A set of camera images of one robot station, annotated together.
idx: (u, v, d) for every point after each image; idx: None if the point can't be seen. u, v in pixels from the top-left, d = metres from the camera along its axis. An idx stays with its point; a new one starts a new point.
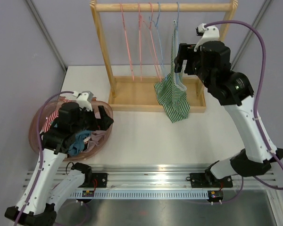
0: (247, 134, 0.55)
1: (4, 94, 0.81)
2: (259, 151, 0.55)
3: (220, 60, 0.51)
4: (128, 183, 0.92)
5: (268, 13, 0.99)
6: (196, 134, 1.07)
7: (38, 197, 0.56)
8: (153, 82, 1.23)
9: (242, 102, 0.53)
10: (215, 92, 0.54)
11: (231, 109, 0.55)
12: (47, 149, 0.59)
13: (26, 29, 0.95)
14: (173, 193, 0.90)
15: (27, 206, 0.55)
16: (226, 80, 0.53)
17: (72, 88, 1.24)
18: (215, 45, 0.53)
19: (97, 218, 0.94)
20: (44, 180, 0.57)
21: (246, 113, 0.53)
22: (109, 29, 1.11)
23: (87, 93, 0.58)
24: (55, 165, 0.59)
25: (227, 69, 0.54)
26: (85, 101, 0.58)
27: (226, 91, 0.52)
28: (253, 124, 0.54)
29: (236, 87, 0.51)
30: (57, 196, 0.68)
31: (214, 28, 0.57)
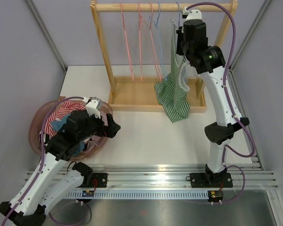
0: (216, 98, 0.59)
1: (4, 94, 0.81)
2: (223, 115, 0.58)
3: (196, 33, 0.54)
4: (128, 184, 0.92)
5: (268, 14, 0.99)
6: (196, 134, 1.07)
7: (31, 199, 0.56)
8: (153, 82, 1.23)
9: (214, 69, 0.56)
10: (193, 62, 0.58)
11: (204, 77, 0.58)
12: (50, 154, 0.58)
13: (26, 29, 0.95)
14: (173, 193, 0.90)
15: (18, 205, 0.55)
16: (202, 50, 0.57)
17: (72, 88, 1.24)
18: (195, 20, 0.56)
19: (97, 218, 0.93)
20: (41, 183, 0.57)
21: (216, 80, 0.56)
22: (109, 29, 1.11)
23: (97, 101, 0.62)
24: (55, 170, 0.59)
25: (205, 42, 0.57)
26: (94, 108, 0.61)
27: (201, 59, 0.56)
28: (222, 90, 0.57)
29: (209, 56, 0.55)
30: (50, 197, 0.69)
31: (197, 11, 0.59)
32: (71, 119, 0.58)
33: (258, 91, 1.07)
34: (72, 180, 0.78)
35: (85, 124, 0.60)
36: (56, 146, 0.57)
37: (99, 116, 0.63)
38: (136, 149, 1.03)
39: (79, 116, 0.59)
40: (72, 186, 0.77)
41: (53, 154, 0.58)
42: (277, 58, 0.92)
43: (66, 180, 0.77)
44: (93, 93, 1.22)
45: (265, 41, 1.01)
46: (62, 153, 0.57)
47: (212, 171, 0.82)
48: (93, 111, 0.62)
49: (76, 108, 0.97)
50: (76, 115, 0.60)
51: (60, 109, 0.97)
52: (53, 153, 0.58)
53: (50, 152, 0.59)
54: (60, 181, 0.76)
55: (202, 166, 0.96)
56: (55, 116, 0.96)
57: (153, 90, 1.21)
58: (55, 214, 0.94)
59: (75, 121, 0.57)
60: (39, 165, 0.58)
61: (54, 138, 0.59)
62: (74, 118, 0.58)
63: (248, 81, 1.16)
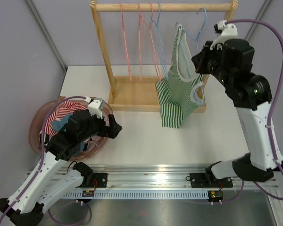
0: (255, 138, 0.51)
1: (4, 94, 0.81)
2: (263, 158, 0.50)
3: (241, 60, 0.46)
4: (128, 183, 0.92)
5: (268, 14, 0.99)
6: (197, 134, 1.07)
7: (29, 197, 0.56)
8: (153, 81, 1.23)
9: (258, 107, 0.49)
10: (231, 93, 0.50)
11: (245, 113, 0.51)
12: (49, 153, 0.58)
13: (27, 29, 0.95)
14: (173, 193, 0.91)
15: (16, 203, 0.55)
16: (244, 81, 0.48)
17: (71, 88, 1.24)
18: (239, 43, 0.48)
19: (97, 218, 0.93)
20: (40, 181, 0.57)
21: (259, 119, 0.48)
22: (109, 29, 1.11)
23: (100, 101, 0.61)
24: (54, 169, 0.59)
25: (248, 70, 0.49)
26: (96, 109, 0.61)
27: (243, 92, 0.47)
28: (265, 131, 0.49)
29: (254, 90, 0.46)
30: (49, 196, 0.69)
31: (233, 26, 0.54)
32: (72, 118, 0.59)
33: None
34: (71, 179, 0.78)
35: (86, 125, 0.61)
36: (56, 145, 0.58)
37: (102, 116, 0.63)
38: (136, 149, 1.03)
39: (80, 117, 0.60)
40: (71, 185, 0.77)
41: (53, 153, 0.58)
42: (277, 58, 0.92)
43: (66, 179, 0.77)
44: (93, 93, 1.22)
45: (266, 41, 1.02)
46: (61, 154, 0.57)
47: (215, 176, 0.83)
48: (96, 111, 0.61)
49: (76, 108, 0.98)
50: (78, 115, 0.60)
51: (60, 109, 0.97)
52: (53, 152, 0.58)
53: (49, 151, 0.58)
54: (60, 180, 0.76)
55: (203, 166, 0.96)
56: (55, 116, 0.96)
57: (153, 90, 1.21)
58: (55, 214, 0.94)
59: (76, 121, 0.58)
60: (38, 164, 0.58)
61: (54, 137, 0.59)
62: (76, 119, 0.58)
63: None
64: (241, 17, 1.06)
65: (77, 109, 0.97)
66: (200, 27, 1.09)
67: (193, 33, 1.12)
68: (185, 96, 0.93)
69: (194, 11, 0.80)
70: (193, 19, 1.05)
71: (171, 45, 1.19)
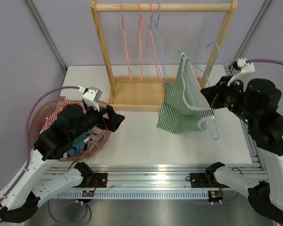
0: (279, 181, 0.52)
1: (4, 94, 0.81)
2: None
3: (266, 104, 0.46)
4: (128, 184, 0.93)
5: (268, 13, 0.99)
6: (197, 134, 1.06)
7: (16, 196, 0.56)
8: (153, 81, 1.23)
9: None
10: (256, 136, 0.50)
11: (269, 155, 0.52)
12: (36, 152, 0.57)
13: (26, 29, 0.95)
14: (173, 193, 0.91)
15: (4, 199, 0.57)
16: (269, 124, 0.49)
17: (71, 88, 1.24)
18: (263, 84, 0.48)
19: (97, 218, 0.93)
20: (27, 181, 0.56)
21: None
22: (109, 29, 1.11)
23: (95, 92, 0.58)
24: (42, 168, 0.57)
25: (273, 112, 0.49)
26: (91, 100, 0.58)
27: (269, 136, 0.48)
28: None
29: (282, 135, 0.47)
30: (45, 191, 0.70)
31: (251, 63, 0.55)
32: (62, 116, 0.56)
33: None
34: (71, 178, 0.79)
35: (79, 123, 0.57)
36: (46, 142, 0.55)
37: (97, 108, 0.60)
38: (136, 149, 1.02)
39: (70, 114, 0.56)
40: (70, 183, 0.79)
41: (42, 151, 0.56)
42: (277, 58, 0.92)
43: (66, 177, 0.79)
44: None
45: (266, 41, 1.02)
46: (50, 152, 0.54)
47: (216, 177, 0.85)
48: (91, 102, 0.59)
49: None
50: (69, 112, 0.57)
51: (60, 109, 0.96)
52: (43, 151, 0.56)
53: (37, 149, 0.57)
54: (59, 177, 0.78)
55: (202, 166, 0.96)
56: (55, 116, 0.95)
57: (153, 90, 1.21)
58: (55, 214, 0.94)
59: (65, 118, 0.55)
60: (26, 162, 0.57)
61: (45, 133, 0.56)
62: (64, 117, 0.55)
63: None
64: (241, 17, 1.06)
65: None
66: (200, 27, 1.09)
67: (193, 33, 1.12)
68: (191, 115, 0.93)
69: (194, 11, 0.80)
70: (193, 19, 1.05)
71: (171, 45, 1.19)
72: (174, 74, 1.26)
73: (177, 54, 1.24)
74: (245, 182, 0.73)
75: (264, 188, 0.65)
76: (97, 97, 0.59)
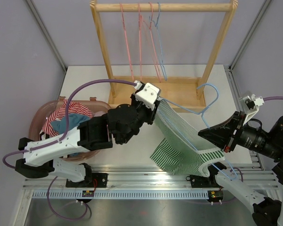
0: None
1: (4, 94, 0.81)
2: None
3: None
4: (128, 184, 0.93)
5: (268, 14, 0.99)
6: None
7: (37, 157, 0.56)
8: (153, 81, 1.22)
9: None
10: (282, 177, 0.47)
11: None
12: (78, 132, 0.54)
13: (26, 29, 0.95)
14: (173, 193, 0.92)
15: (28, 153, 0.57)
16: None
17: (71, 88, 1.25)
18: None
19: (97, 218, 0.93)
20: (54, 151, 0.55)
21: None
22: (109, 29, 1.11)
23: (155, 92, 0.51)
24: (71, 149, 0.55)
25: None
26: (148, 101, 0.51)
27: None
28: None
29: None
30: (60, 168, 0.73)
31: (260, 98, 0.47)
32: (112, 116, 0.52)
33: (261, 91, 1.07)
34: (78, 173, 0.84)
35: (128, 127, 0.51)
36: (88, 131, 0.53)
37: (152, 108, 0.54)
38: (136, 149, 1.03)
39: (121, 117, 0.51)
40: (76, 176, 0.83)
41: (81, 135, 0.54)
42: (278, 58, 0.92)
43: (76, 169, 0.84)
44: (93, 93, 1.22)
45: (266, 41, 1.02)
46: (87, 142, 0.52)
47: (216, 178, 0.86)
48: (148, 104, 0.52)
49: (76, 108, 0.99)
50: (120, 113, 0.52)
51: (60, 109, 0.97)
52: (82, 136, 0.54)
53: (79, 130, 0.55)
54: (72, 166, 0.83)
55: None
56: (55, 116, 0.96)
57: None
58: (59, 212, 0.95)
59: (112, 119, 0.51)
60: (62, 134, 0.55)
61: (92, 121, 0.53)
62: (112, 118, 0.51)
63: (250, 81, 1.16)
64: (241, 17, 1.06)
65: (77, 109, 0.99)
66: (200, 27, 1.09)
67: (193, 33, 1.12)
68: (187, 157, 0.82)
69: (194, 11, 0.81)
70: (193, 19, 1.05)
71: (171, 45, 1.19)
72: (174, 74, 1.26)
73: (177, 54, 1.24)
74: (250, 195, 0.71)
75: (268, 206, 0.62)
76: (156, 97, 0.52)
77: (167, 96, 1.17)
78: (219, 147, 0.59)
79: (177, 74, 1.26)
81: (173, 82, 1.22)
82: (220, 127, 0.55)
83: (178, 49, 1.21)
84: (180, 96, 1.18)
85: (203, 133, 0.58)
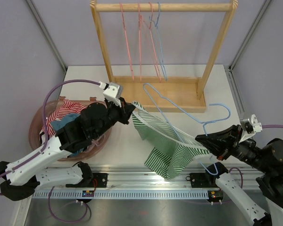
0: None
1: (4, 94, 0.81)
2: None
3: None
4: (128, 183, 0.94)
5: (268, 14, 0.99)
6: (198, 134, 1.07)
7: (22, 173, 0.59)
8: (153, 81, 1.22)
9: None
10: (264, 189, 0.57)
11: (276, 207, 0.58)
12: (56, 138, 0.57)
13: (27, 29, 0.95)
14: (173, 193, 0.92)
15: (11, 173, 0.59)
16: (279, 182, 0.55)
17: (71, 88, 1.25)
18: None
19: (97, 218, 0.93)
20: (38, 162, 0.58)
21: None
22: (109, 29, 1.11)
23: (117, 88, 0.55)
24: (55, 156, 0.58)
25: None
26: (112, 97, 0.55)
27: (275, 191, 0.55)
28: None
29: None
30: (46, 178, 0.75)
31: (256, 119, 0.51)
32: (85, 115, 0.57)
33: (261, 91, 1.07)
34: (72, 175, 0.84)
35: (102, 121, 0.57)
36: (67, 134, 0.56)
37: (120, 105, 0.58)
38: (136, 148, 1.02)
39: (94, 114, 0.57)
40: (70, 180, 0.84)
41: (61, 140, 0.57)
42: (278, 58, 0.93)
43: (68, 172, 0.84)
44: (93, 93, 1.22)
45: (266, 41, 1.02)
46: (69, 144, 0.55)
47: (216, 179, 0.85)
48: (113, 100, 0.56)
49: (76, 108, 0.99)
50: (93, 111, 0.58)
51: (60, 109, 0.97)
52: (62, 141, 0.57)
53: (58, 137, 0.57)
54: (62, 171, 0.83)
55: (202, 166, 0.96)
56: (55, 116, 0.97)
57: (153, 89, 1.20)
58: (59, 213, 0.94)
59: (87, 117, 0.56)
60: (43, 145, 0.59)
61: (68, 126, 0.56)
62: (87, 117, 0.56)
63: (250, 81, 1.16)
64: (241, 17, 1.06)
65: (77, 109, 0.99)
66: (200, 27, 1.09)
67: (193, 33, 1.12)
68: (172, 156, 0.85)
69: (194, 11, 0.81)
70: (193, 19, 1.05)
71: (171, 45, 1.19)
72: (173, 74, 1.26)
73: (177, 54, 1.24)
74: (251, 209, 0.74)
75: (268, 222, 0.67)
76: (119, 93, 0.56)
77: (167, 96, 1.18)
78: (213, 155, 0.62)
79: (177, 74, 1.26)
81: (173, 82, 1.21)
82: (216, 138, 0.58)
83: (178, 49, 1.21)
84: (180, 96, 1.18)
85: (199, 140, 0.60)
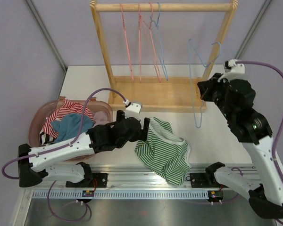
0: (264, 170, 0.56)
1: (4, 93, 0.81)
2: (277, 193, 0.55)
3: (244, 102, 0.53)
4: (128, 183, 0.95)
5: (268, 14, 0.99)
6: (198, 134, 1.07)
7: (46, 160, 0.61)
8: (153, 81, 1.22)
9: (260, 141, 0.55)
10: (234, 129, 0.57)
11: (249, 147, 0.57)
12: (87, 137, 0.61)
13: (26, 28, 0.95)
14: (173, 193, 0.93)
15: (34, 157, 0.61)
16: (246, 119, 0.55)
17: (71, 88, 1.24)
18: (243, 84, 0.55)
19: (97, 219, 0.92)
20: (64, 153, 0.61)
21: (263, 153, 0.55)
22: (109, 29, 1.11)
23: (139, 105, 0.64)
24: (82, 152, 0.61)
25: (250, 108, 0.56)
26: (135, 112, 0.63)
27: (244, 129, 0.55)
28: (272, 164, 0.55)
29: (253, 126, 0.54)
30: (54, 172, 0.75)
31: (241, 65, 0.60)
32: (124, 124, 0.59)
33: (261, 91, 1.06)
34: (76, 173, 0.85)
35: (135, 133, 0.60)
36: (96, 135, 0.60)
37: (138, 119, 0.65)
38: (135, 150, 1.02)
39: (132, 125, 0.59)
40: (73, 177, 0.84)
41: (91, 138, 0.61)
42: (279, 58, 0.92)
43: (72, 170, 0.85)
44: (93, 94, 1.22)
45: (266, 41, 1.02)
46: (97, 144, 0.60)
47: (217, 177, 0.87)
48: (135, 114, 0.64)
49: (76, 108, 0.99)
50: (132, 122, 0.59)
51: (60, 109, 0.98)
52: (92, 139, 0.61)
53: (88, 134, 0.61)
54: (67, 167, 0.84)
55: (203, 166, 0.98)
56: (55, 116, 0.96)
57: (153, 90, 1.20)
58: (58, 213, 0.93)
59: (127, 128, 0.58)
60: (73, 138, 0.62)
61: (98, 128, 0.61)
62: (127, 125, 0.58)
63: (250, 81, 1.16)
64: (241, 17, 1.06)
65: (77, 109, 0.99)
66: (200, 27, 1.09)
67: (193, 32, 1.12)
68: (172, 168, 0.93)
69: (194, 11, 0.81)
70: (193, 19, 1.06)
71: (171, 45, 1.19)
72: (174, 74, 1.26)
73: (177, 54, 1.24)
74: (246, 183, 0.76)
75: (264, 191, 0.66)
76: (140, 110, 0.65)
77: (167, 97, 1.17)
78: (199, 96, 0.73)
79: (177, 74, 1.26)
81: (173, 83, 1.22)
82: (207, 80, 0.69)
83: (179, 49, 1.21)
84: (180, 95, 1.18)
85: (199, 86, 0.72)
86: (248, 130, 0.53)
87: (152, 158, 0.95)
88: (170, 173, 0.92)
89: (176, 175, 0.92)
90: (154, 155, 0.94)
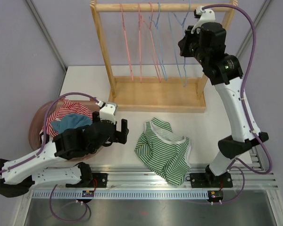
0: (232, 111, 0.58)
1: (4, 93, 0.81)
2: (241, 131, 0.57)
3: (215, 40, 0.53)
4: (128, 184, 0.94)
5: (268, 14, 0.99)
6: (197, 133, 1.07)
7: (17, 174, 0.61)
8: (153, 81, 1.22)
9: (230, 82, 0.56)
10: (206, 71, 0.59)
11: (220, 89, 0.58)
12: (53, 145, 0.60)
13: (26, 29, 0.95)
14: (173, 193, 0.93)
15: (6, 172, 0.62)
16: (218, 60, 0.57)
17: (71, 88, 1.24)
18: (213, 25, 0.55)
19: (97, 219, 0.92)
20: (32, 165, 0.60)
21: (233, 92, 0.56)
22: (109, 30, 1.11)
23: (114, 106, 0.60)
24: (50, 161, 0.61)
25: (222, 50, 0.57)
26: (109, 114, 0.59)
27: (216, 70, 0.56)
28: (239, 103, 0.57)
29: (226, 67, 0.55)
30: (42, 179, 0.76)
31: (210, 12, 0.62)
32: (94, 127, 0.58)
33: (261, 90, 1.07)
34: (70, 176, 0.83)
35: (106, 137, 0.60)
36: (63, 142, 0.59)
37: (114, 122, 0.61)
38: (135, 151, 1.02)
39: (103, 129, 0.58)
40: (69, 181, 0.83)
41: (57, 147, 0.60)
42: (278, 59, 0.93)
43: (66, 173, 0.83)
44: (93, 94, 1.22)
45: (266, 41, 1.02)
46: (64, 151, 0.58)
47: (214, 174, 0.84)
48: (110, 117, 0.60)
49: (76, 108, 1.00)
50: (103, 125, 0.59)
51: (60, 109, 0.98)
52: (58, 147, 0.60)
53: (54, 142, 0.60)
54: (61, 171, 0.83)
55: (202, 166, 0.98)
56: (55, 116, 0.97)
57: (153, 90, 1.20)
58: (58, 213, 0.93)
59: (96, 132, 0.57)
60: (39, 149, 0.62)
61: (66, 133, 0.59)
62: (96, 129, 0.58)
63: (249, 81, 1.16)
64: (241, 17, 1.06)
65: (77, 109, 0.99)
66: None
67: None
68: (172, 167, 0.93)
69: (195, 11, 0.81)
70: (193, 19, 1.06)
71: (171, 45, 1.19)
72: (173, 74, 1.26)
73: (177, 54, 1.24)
74: None
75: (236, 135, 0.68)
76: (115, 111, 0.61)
77: (167, 96, 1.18)
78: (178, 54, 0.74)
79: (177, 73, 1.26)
81: (173, 82, 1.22)
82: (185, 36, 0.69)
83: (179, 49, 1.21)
84: (180, 95, 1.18)
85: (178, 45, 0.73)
86: (220, 69, 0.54)
87: (152, 158, 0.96)
88: (170, 173, 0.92)
89: (176, 174, 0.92)
90: (154, 155, 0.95)
